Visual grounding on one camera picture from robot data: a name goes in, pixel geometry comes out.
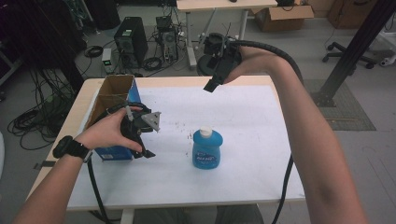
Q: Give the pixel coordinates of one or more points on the grey floor mat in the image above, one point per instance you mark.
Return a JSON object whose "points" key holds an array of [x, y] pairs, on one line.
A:
{"points": [[342, 109]]}

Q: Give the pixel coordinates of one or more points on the small black computer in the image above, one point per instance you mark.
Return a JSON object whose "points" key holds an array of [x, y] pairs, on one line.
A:
{"points": [[167, 40]]}

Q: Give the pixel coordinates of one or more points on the blue cardboard box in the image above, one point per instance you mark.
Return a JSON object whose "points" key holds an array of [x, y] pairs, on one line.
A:
{"points": [[114, 109]]}

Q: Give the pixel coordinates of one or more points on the black wristwatch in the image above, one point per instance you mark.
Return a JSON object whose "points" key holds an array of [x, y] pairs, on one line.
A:
{"points": [[70, 147]]}

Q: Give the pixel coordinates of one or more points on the open brown cardboard box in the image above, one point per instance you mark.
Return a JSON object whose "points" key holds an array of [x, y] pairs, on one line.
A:
{"points": [[283, 15]]}

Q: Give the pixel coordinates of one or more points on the white table mat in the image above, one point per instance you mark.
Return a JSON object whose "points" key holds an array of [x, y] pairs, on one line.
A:
{"points": [[183, 146]]}

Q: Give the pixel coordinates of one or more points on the person's right hand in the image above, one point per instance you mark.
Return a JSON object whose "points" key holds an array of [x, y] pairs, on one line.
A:
{"points": [[252, 61]]}

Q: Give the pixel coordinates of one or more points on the white power adapter box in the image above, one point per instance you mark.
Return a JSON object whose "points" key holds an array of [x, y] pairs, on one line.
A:
{"points": [[106, 60]]}

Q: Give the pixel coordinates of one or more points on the blue bottle with white cap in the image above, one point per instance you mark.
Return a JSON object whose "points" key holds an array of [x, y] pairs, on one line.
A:
{"points": [[206, 150]]}

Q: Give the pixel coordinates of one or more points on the person's left hand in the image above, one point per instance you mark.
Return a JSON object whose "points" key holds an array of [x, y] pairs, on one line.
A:
{"points": [[109, 130]]}

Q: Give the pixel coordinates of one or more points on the black metal stand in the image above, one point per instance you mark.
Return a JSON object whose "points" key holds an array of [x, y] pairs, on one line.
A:
{"points": [[351, 53]]}

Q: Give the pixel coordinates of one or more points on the black computer tower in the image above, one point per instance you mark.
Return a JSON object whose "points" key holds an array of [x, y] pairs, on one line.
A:
{"points": [[132, 40]]}

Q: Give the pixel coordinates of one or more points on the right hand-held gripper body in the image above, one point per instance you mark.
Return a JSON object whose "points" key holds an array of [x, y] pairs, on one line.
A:
{"points": [[223, 55]]}

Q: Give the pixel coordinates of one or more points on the person's grey trousers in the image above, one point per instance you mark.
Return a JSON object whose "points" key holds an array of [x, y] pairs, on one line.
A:
{"points": [[199, 214]]}

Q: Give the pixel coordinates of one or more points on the black office chair base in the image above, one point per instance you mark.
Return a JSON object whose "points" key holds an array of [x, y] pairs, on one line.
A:
{"points": [[348, 56]]}

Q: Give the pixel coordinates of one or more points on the wooden desk with white legs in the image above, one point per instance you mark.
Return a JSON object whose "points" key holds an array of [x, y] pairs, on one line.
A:
{"points": [[218, 18]]}

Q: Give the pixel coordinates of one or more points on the black round stand base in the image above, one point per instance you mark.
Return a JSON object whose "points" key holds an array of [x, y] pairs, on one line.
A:
{"points": [[204, 65]]}

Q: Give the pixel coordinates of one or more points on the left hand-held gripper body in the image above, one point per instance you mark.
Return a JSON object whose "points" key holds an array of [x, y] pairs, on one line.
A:
{"points": [[134, 124]]}

